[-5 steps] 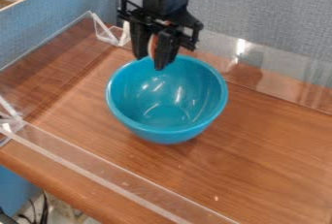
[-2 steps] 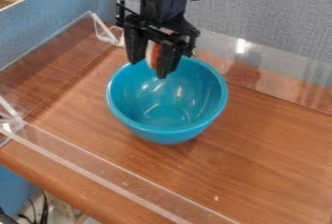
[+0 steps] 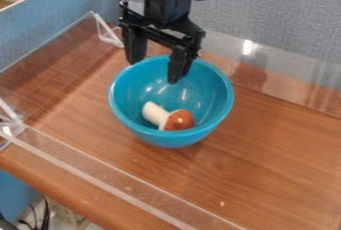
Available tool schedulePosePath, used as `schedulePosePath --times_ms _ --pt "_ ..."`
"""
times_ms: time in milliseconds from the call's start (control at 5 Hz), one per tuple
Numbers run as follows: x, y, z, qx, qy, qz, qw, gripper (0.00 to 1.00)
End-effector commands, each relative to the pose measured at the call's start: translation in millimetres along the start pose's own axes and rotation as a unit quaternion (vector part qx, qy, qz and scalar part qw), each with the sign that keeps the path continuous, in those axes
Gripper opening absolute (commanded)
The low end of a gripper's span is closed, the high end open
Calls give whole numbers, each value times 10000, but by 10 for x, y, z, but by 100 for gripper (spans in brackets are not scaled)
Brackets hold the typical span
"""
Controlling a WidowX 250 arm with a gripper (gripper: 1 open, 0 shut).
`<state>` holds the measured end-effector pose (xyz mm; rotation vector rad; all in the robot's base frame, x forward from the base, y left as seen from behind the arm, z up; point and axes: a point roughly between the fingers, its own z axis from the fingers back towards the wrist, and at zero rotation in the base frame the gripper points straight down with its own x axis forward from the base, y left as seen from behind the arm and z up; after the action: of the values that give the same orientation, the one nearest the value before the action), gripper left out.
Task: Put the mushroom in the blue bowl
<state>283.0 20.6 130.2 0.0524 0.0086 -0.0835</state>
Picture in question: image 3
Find clear acrylic front barrier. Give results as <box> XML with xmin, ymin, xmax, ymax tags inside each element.
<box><xmin>12</xmin><ymin>124</ymin><xmax>245</xmax><ymax>230</ymax></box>

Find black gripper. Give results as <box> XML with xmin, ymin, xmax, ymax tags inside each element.
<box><xmin>119</xmin><ymin>0</ymin><xmax>205</xmax><ymax>85</ymax></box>

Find clear acrylic left bracket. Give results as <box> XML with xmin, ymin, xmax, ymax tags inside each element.
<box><xmin>0</xmin><ymin>99</ymin><xmax>25</xmax><ymax>151</ymax></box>

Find black cables under table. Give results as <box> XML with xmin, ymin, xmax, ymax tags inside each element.
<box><xmin>0</xmin><ymin>195</ymin><xmax>52</xmax><ymax>230</ymax></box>

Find blue partition with wooden shelf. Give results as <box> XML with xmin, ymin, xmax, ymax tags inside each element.
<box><xmin>0</xmin><ymin>0</ymin><xmax>119</xmax><ymax>72</ymax></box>

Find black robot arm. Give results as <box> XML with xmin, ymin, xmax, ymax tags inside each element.
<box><xmin>119</xmin><ymin>0</ymin><xmax>205</xmax><ymax>84</ymax></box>

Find white brown toy mushroom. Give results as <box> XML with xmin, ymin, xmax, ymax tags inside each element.
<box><xmin>143</xmin><ymin>102</ymin><xmax>194</xmax><ymax>130</ymax></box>

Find blue plastic bowl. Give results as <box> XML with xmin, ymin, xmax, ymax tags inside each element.
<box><xmin>108</xmin><ymin>56</ymin><xmax>234</xmax><ymax>148</ymax></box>

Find clear acrylic barrier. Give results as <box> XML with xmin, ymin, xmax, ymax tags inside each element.
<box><xmin>12</xmin><ymin>124</ymin><xmax>245</xmax><ymax>230</ymax></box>
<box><xmin>0</xmin><ymin>9</ymin><xmax>341</xmax><ymax>117</ymax></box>

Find clear acrylic corner bracket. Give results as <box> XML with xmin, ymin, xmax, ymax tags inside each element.
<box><xmin>91</xmin><ymin>11</ymin><xmax>124</xmax><ymax>48</ymax></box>

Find clear acrylic back barrier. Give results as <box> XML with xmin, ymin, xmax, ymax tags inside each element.
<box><xmin>0</xmin><ymin>9</ymin><xmax>341</xmax><ymax>117</ymax></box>

